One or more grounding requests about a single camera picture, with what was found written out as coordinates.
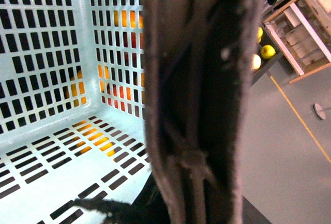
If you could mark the worn black left gripper left finger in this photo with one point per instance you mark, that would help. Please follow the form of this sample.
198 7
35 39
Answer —
120 212

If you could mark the worn black left gripper right finger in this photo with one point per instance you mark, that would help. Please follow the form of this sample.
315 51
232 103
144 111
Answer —
198 56

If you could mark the light teal plastic basket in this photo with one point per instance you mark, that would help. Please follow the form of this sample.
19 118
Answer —
72 108

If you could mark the yellow lemon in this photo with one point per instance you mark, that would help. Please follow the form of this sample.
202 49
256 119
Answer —
267 52

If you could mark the wooden white shelf unit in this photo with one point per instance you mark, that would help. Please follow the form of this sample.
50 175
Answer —
301 30

